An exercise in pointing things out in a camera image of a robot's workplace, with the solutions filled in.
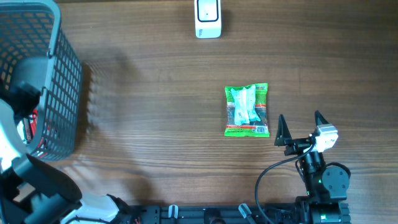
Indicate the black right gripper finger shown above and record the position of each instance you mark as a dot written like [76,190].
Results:
[319,119]
[283,136]

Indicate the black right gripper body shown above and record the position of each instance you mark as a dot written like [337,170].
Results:
[296,146]

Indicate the green snack bag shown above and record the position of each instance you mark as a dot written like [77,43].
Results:
[257,129]

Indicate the white teal wipes packet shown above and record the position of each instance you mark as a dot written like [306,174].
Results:
[244,103]

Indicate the red stick packet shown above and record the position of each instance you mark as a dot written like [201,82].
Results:
[32,124]

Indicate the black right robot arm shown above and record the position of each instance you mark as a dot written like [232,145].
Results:
[326,184]

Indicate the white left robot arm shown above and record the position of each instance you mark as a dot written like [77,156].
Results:
[33,191]

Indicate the white barcode scanner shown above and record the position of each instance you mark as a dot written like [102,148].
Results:
[208,24]

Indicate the grey plastic basket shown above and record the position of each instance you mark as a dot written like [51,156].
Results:
[35,50]

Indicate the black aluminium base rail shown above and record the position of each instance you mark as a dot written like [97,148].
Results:
[270,213]

